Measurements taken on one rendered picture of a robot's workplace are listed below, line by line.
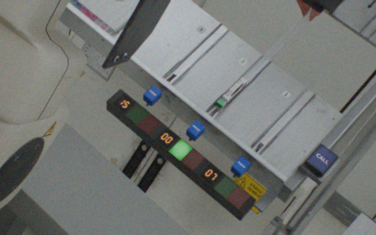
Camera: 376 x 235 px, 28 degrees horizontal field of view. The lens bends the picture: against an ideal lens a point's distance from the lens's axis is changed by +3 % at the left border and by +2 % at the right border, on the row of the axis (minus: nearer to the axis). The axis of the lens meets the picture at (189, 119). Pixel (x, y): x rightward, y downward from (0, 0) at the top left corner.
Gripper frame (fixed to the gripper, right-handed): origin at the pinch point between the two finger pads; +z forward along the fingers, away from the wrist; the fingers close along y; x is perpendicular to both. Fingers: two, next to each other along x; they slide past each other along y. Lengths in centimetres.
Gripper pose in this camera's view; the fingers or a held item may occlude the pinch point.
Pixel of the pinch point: (309, 14)
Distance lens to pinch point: 155.7
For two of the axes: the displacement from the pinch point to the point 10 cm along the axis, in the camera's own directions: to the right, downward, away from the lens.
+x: -6.5, 6.4, -4.0
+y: -7.5, -6.1, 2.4
